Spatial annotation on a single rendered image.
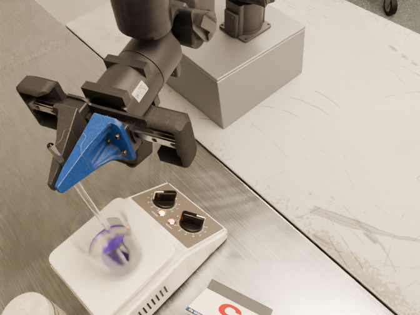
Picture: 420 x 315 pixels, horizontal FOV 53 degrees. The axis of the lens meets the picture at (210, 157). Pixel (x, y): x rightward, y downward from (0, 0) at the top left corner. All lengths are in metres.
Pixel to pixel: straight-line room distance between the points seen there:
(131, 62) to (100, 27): 0.60
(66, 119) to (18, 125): 0.47
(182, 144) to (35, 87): 0.16
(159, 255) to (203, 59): 0.32
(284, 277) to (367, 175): 0.21
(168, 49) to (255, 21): 0.28
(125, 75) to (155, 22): 0.06
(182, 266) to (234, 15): 0.39
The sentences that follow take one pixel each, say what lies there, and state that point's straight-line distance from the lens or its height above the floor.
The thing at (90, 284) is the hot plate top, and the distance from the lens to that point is 0.53.
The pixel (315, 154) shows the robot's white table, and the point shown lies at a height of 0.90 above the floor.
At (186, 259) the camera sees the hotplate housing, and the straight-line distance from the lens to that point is 0.54.
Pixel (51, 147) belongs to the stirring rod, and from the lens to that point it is 0.37.
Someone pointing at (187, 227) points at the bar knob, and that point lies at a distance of 0.56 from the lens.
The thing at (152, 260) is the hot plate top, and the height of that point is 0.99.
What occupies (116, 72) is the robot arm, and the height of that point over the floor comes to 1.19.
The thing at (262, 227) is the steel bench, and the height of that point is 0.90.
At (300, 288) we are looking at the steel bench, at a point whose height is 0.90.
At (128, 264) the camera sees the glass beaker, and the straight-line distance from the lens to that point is 0.49.
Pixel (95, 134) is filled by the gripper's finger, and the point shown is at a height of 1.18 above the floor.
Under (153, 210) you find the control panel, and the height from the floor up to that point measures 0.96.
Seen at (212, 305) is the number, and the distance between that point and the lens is 0.56.
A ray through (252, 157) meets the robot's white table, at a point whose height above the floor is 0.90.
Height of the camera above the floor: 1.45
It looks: 52 degrees down
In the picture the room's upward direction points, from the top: 11 degrees counter-clockwise
